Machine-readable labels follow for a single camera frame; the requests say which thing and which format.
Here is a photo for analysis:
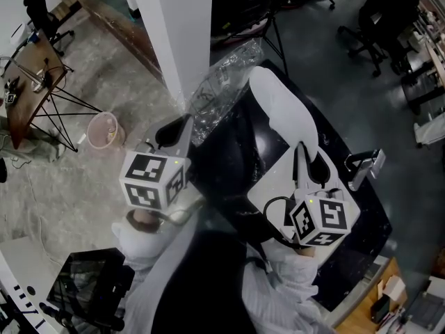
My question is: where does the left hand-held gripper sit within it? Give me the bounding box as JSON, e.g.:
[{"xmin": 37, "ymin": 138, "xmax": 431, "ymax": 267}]
[{"xmin": 120, "ymin": 113, "xmax": 194, "ymax": 211}]

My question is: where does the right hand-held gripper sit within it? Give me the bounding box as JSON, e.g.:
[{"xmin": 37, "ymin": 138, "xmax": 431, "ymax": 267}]
[{"xmin": 284, "ymin": 141, "xmax": 361, "ymax": 248}]

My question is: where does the white oblong panel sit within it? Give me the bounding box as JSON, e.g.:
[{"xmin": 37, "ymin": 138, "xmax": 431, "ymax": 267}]
[{"xmin": 248, "ymin": 66, "xmax": 319, "ymax": 154}]

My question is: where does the clear plastic wrap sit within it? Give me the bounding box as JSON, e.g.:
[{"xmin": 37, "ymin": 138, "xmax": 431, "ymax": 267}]
[{"xmin": 187, "ymin": 38, "xmax": 264, "ymax": 148}]

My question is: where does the person's left forearm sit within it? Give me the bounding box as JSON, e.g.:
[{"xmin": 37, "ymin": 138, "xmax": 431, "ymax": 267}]
[{"xmin": 111, "ymin": 209, "xmax": 195, "ymax": 278}]

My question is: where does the person's right forearm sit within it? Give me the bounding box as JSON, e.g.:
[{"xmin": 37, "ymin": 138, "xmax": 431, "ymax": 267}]
[{"xmin": 243, "ymin": 240, "xmax": 319, "ymax": 326}]

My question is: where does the silver phone stand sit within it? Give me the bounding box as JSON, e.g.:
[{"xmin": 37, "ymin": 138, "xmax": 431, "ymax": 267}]
[{"xmin": 343, "ymin": 148, "xmax": 387, "ymax": 191}]

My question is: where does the pink waste bin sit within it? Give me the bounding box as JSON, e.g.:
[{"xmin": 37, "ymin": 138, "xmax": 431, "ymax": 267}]
[{"xmin": 86, "ymin": 111, "xmax": 126, "ymax": 150}]

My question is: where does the white box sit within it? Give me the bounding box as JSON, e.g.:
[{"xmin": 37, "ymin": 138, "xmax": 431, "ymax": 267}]
[{"xmin": 380, "ymin": 275, "xmax": 407, "ymax": 301}]

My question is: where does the black table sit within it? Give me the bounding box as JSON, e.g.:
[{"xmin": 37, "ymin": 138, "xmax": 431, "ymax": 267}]
[{"xmin": 186, "ymin": 59, "xmax": 394, "ymax": 312}]

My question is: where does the black box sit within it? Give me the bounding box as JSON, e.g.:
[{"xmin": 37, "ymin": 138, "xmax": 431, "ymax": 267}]
[{"xmin": 370, "ymin": 296, "xmax": 392, "ymax": 323}]

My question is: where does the black box device on stand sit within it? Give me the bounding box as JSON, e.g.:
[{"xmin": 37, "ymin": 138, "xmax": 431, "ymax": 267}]
[{"xmin": 47, "ymin": 248, "xmax": 136, "ymax": 332}]

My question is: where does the white fabric bundle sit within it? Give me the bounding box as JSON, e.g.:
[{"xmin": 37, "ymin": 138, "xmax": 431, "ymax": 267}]
[{"xmin": 413, "ymin": 111, "xmax": 445, "ymax": 149}]

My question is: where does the silver desk lamp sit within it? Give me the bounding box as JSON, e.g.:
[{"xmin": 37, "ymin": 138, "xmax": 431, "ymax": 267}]
[{"xmin": 17, "ymin": 64, "xmax": 48, "ymax": 92}]

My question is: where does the brown wooden plank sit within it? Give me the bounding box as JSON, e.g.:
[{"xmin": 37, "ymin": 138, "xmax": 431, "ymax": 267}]
[{"xmin": 50, "ymin": 0, "xmax": 164, "ymax": 83}]

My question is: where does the hand-held gripper on desk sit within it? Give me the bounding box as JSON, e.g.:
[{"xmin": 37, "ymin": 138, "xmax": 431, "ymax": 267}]
[{"xmin": 3, "ymin": 77, "xmax": 20, "ymax": 104}]

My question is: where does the black tripod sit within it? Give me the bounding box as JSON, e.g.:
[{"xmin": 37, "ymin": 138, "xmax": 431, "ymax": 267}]
[{"xmin": 211, "ymin": 0, "xmax": 289, "ymax": 76}]

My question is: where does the black office chair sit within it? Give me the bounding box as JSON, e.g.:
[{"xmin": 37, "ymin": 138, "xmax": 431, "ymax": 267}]
[{"xmin": 337, "ymin": 0, "xmax": 421, "ymax": 78}]

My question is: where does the dark wrist strap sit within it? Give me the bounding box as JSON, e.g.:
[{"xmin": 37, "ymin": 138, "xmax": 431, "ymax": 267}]
[{"xmin": 125, "ymin": 210, "xmax": 164, "ymax": 234}]

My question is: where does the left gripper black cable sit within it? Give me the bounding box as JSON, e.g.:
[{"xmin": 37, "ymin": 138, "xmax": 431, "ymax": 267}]
[{"xmin": 149, "ymin": 196, "xmax": 206, "ymax": 226}]

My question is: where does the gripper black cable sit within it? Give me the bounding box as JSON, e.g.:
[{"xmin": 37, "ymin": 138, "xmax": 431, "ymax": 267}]
[
  {"xmin": 263, "ymin": 196, "xmax": 296, "ymax": 245},
  {"xmin": 149, "ymin": 196, "xmax": 206, "ymax": 226}
]

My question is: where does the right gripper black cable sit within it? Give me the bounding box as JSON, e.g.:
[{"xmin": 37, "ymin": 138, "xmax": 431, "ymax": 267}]
[{"xmin": 263, "ymin": 196, "xmax": 296, "ymax": 245}]

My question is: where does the brown desk with wire legs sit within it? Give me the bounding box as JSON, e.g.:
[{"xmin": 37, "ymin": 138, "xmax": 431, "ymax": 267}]
[{"xmin": 0, "ymin": 29, "xmax": 104, "ymax": 152}]

